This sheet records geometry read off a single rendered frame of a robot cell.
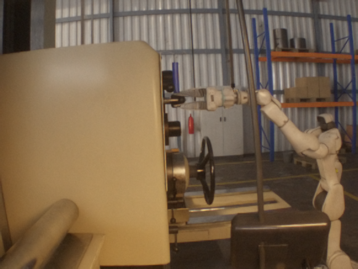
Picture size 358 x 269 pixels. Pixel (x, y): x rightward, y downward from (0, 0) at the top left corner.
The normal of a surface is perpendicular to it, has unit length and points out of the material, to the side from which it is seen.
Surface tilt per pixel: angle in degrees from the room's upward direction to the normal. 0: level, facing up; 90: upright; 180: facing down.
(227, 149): 90
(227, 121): 90
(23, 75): 90
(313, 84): 90
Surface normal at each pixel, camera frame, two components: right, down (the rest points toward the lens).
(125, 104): 0.04, 0.08
